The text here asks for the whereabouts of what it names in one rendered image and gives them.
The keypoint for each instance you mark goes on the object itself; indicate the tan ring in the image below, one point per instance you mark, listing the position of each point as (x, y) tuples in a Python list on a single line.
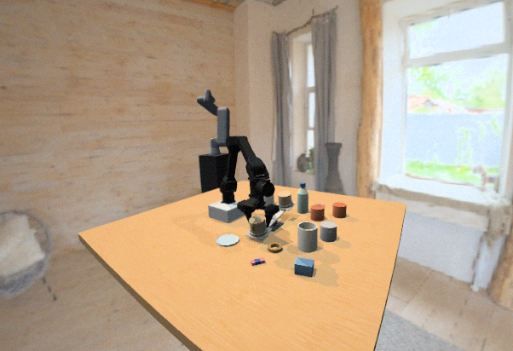
[(274, 244)]

